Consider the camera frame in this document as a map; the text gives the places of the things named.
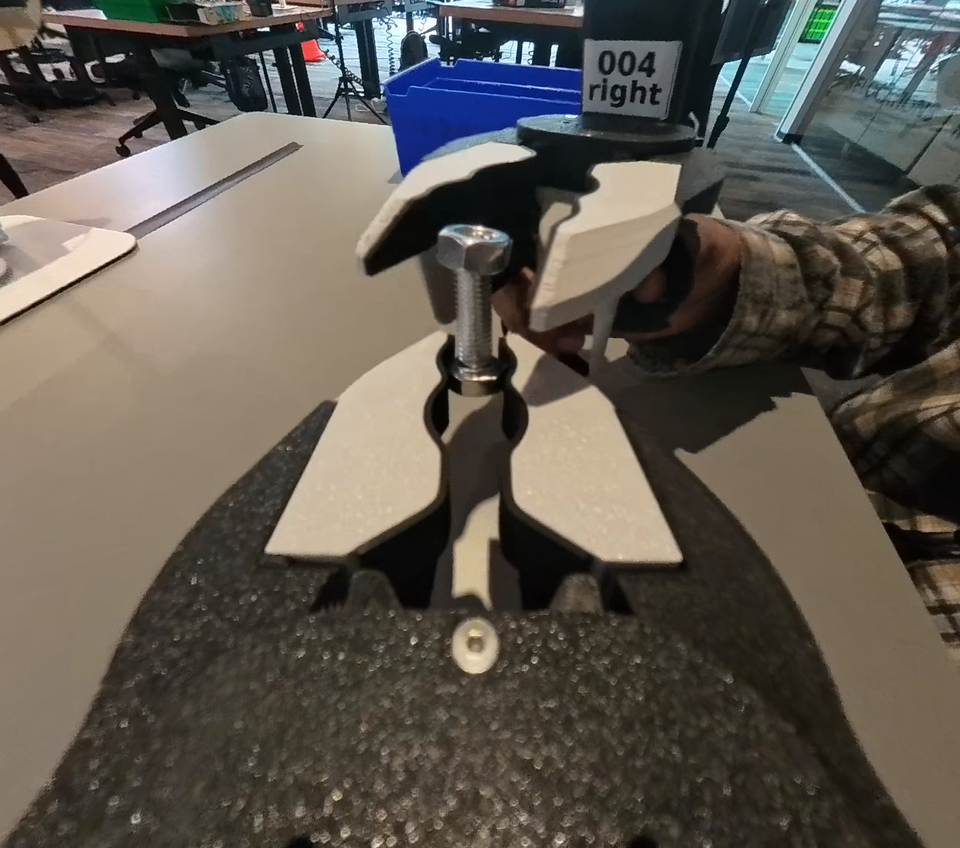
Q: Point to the orange traffic cone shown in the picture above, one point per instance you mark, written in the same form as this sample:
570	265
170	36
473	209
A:
312	52

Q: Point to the person's plaid shirt torso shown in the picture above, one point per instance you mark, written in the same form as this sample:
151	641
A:
915	488

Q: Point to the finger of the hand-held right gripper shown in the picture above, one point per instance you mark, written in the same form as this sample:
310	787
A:
615	233
420	188

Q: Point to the person's right hand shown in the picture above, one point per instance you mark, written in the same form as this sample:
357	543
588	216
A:
709	263

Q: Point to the black tripod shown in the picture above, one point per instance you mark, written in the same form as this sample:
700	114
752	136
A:
337	1

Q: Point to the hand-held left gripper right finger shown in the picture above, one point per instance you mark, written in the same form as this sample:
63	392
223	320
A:
592	481

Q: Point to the white flat tray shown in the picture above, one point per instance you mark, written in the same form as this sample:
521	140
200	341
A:
60	263

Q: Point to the small printed box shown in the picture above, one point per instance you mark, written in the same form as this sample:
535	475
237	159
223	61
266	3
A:
217	13

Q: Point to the silver hex nut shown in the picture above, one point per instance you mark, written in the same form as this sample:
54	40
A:
480	379

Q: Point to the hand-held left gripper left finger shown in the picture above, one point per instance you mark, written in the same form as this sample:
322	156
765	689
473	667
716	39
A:
352	481

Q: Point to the silver hex bolt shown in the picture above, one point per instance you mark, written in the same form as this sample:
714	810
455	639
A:
472	293

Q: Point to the black bag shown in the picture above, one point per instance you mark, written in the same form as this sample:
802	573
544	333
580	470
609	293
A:
246	85

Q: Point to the green storage bins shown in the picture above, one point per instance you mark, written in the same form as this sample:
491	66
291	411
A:
131	1

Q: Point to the person's right forearm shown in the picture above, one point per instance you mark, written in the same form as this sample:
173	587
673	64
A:
840	278

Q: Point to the large blue storage bin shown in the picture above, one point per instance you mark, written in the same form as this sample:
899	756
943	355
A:
465	106

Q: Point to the black office chair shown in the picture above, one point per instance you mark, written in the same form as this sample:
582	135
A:
45	83

